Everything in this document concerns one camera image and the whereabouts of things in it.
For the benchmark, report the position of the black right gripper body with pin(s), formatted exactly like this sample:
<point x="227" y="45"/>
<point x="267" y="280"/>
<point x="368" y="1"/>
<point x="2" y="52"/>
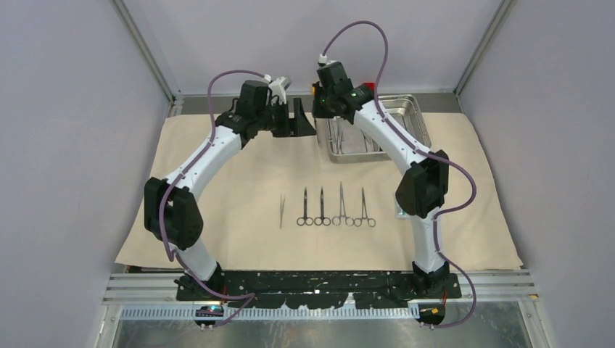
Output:
<point x="323" y="107"/>

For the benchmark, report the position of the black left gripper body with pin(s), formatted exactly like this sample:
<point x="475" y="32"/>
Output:
<point x="277" y="120"/>

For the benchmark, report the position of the steel mesh instrument tray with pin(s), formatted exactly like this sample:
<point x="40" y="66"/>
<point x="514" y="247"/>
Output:
<point x="361" y="148"/>

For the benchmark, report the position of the cream cloth wrap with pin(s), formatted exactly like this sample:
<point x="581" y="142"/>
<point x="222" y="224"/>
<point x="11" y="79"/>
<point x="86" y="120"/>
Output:
<point x="240" y="208"/>

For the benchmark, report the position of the steel tweezers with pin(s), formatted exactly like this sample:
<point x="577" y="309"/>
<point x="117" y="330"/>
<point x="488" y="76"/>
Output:
<point x="281" y="210"/>

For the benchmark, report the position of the curved steel scissors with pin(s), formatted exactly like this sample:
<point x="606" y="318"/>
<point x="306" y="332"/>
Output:
<point x="304" y="219"/>

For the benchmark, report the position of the straight steel scissors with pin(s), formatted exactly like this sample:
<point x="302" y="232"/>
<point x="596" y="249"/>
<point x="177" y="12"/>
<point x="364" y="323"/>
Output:
<point x="321" y="219"/>

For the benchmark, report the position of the long steel needle holder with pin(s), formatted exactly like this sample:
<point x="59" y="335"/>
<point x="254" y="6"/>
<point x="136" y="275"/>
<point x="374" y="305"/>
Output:
<point x="342" y="217"/>

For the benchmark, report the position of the steel hemostat clamp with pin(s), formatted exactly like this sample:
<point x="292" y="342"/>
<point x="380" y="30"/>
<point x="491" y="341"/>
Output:
<point x="364" y="218"/>

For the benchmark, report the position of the green white sterile packet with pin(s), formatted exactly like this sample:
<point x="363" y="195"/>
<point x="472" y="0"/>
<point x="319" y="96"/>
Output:
<point x="400" y="214"/>

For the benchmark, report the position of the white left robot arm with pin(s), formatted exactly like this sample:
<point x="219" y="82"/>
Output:
<point x="171" y="211"/>

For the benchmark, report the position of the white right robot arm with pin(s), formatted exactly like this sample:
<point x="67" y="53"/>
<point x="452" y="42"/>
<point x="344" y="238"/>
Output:
<point x="425" y="174"/>

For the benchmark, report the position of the steel forceps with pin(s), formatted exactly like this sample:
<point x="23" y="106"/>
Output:
<point x="340" y="144"/>

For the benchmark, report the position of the red block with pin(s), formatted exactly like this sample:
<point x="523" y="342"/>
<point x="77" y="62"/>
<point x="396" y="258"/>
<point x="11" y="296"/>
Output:
<point x="370" y="85"/>

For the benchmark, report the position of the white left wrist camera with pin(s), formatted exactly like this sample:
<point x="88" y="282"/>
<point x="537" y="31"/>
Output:
<point x="278" y="86"/>

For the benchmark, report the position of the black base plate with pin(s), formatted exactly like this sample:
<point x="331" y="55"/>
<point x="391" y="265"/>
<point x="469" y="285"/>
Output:
<point x="328" y="289"/>

